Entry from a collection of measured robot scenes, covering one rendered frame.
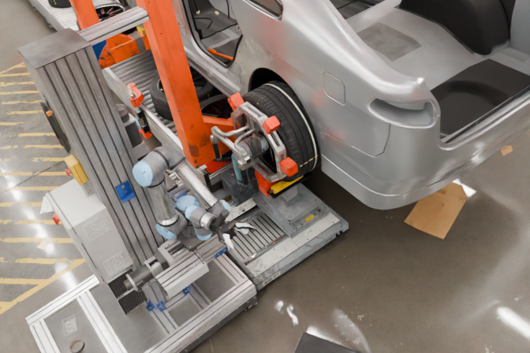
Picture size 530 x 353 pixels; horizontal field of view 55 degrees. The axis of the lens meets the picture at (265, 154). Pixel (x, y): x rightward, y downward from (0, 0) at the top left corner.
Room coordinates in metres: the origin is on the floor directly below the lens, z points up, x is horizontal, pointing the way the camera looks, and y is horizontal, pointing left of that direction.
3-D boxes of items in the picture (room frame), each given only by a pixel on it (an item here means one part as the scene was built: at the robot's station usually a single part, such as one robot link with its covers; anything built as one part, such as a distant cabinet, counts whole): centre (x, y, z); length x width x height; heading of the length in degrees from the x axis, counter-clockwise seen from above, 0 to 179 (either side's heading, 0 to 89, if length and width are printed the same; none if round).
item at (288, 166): (2.30, -0.13, 0.85); 0.09 x 0.08 x 0.07; 29
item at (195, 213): (1.69, 0.37, 1.21); 0.11 x 0.08 x 0.09; 46
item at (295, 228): (2.66, -0.12, 0.13); 0.50 x 0.36 x 0.10; 29
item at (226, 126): (3.07, 0.19, 0.69); 0.52 x 0.17 x 0.35; 119
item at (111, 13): (5.82, 1.59, 0.39); 0.66 x 0.66 x 0.24
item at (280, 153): (2.58, 0.03, 0.85); 0.54 x 0.07 x 0.54; 29
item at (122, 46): (4.76, 1.12, 0.69); 0.52 x 0.17 x 0.35; 119
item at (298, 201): (2.66, -0.12, 0.32); 0.40 x 0.30 x 0.28; 29
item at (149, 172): (1.87, 0.56, 1.19); 0.15 x 0.12 x 0.55; 136
